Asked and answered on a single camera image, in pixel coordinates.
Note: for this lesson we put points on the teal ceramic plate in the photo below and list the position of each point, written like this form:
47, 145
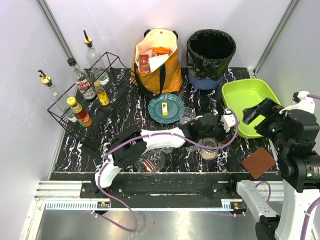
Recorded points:
174, 105

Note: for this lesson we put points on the clear bottle black cap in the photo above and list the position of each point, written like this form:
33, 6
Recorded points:
82, 80

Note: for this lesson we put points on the small yellow seasoning bottle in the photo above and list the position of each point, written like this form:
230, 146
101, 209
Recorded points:
101, 93

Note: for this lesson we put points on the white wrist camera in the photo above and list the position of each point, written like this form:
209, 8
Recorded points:
229, 119
302, 101

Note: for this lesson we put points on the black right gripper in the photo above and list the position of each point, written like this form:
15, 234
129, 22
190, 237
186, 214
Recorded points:
258, 114

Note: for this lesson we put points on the clear glass tumbler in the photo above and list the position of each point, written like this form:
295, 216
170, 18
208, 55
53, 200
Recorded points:
167, 150
192, 148
186, 115

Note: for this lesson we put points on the clear glass tumbler rear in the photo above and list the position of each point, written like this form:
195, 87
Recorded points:
186, 115

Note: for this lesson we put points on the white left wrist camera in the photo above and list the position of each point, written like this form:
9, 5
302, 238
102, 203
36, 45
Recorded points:
229, 119

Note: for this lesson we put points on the chocolate cake slice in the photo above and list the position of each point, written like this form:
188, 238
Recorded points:
149, 166

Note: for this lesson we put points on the orange canvas tote bag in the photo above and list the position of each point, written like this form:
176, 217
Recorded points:
167, 76

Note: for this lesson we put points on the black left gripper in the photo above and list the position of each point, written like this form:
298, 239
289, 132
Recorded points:
216, 135

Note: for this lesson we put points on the clear glass tumbler left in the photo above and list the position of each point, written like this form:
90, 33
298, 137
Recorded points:
167, 150

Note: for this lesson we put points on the orange snack box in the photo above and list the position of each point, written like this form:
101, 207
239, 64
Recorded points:
158, 51

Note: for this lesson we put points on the red snack box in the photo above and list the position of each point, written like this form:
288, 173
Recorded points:
144, 65

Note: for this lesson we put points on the white paper package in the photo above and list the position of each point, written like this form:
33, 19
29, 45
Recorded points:
156, 61

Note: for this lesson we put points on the brown scouring pad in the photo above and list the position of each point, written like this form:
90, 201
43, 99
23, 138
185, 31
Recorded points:
258, 163

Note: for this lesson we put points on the red sauce bottle yellow cap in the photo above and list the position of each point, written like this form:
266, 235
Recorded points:
79, 112

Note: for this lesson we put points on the black wire dish rack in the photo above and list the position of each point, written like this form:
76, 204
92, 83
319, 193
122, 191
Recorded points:
109, 110

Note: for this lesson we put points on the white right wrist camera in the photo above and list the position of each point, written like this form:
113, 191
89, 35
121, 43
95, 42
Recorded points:
302, 101

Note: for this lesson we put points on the yellow cake slice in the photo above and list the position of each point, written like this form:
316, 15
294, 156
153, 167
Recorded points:
164, 108

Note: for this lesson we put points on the lime green plastic tub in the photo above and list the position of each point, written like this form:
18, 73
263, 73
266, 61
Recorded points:
246, 93

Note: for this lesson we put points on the clear glass tumbler middle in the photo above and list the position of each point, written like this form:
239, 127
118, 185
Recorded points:
192, 148

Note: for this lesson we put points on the clear glass bowl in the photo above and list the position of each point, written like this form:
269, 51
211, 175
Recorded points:
156, 155

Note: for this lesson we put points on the trash bin with black liner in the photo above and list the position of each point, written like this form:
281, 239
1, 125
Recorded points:
208, 55

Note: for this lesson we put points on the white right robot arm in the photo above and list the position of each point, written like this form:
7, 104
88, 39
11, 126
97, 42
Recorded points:
293, 131

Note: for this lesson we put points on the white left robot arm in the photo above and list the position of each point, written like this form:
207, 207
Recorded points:
131, 144

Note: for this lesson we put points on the clear oil bottle gold spout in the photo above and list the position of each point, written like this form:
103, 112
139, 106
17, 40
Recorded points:
58, 96

